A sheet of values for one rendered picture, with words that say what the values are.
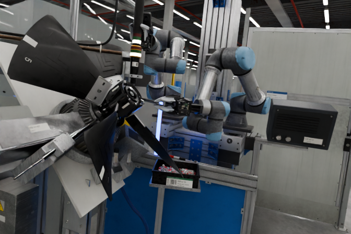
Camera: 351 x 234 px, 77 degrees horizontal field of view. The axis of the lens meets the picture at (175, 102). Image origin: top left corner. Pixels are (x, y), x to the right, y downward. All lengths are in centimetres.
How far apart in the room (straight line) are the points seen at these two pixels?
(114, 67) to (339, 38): 233
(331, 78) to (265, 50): 70
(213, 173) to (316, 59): 185
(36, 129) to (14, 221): 43
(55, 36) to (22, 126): 27
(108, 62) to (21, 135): 45
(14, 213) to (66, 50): 59
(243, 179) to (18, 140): 98
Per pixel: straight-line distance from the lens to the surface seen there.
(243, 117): 155
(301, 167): 279
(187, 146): 167
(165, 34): 151
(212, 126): 107
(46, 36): 75
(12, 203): 101
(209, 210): 135
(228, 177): 124
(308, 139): 119
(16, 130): 67
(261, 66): 263
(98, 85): 80
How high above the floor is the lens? 126
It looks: 4 degrees down
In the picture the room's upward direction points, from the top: 6 degrees clockwise
